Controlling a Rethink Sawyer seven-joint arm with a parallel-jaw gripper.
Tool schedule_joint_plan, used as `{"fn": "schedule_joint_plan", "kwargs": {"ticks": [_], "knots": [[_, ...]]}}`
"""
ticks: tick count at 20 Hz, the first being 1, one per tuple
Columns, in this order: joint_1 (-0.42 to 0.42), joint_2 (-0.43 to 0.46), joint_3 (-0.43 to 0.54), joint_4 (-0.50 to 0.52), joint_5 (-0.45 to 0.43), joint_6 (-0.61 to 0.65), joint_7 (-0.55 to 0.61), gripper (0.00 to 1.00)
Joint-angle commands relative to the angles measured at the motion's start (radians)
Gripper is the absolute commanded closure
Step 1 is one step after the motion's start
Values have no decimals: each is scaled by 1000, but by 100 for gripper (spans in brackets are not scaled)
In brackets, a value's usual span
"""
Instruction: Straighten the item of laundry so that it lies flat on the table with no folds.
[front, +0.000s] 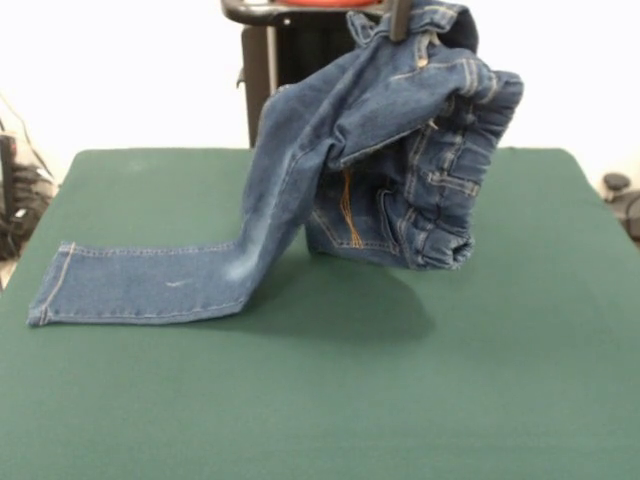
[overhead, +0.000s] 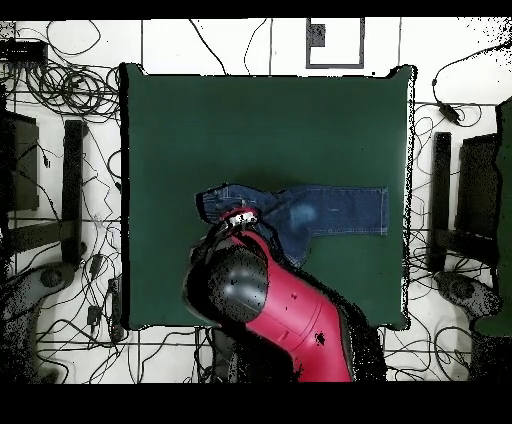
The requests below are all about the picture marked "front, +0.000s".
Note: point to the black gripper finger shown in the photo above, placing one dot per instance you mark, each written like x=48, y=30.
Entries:
x=401, y=20

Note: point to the blue denim jeans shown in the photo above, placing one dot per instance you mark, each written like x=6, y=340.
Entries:
x=300, y=150

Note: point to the grey chair base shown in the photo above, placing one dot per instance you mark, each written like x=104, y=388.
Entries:
x=620, y=200
x=30, y=182

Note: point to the dark green table cloth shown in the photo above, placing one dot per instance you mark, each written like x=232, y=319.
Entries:
x=475, y=375

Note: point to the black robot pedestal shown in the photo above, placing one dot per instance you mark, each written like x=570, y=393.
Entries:
x=257, y=65

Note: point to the black upright frame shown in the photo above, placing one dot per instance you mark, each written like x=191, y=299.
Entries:
x=7, y=175

